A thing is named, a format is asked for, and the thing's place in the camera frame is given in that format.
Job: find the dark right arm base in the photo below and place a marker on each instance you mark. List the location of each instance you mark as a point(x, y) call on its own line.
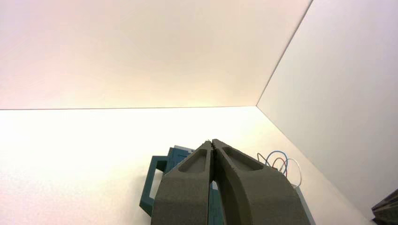
point(387, 209)

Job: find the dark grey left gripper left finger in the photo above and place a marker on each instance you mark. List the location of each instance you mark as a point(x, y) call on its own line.
point(183, 192)

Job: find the teal and grey control box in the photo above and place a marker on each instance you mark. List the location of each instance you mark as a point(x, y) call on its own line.
point(146, 198)

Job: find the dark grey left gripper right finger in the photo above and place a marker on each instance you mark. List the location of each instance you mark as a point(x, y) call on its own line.
point(258, 192)

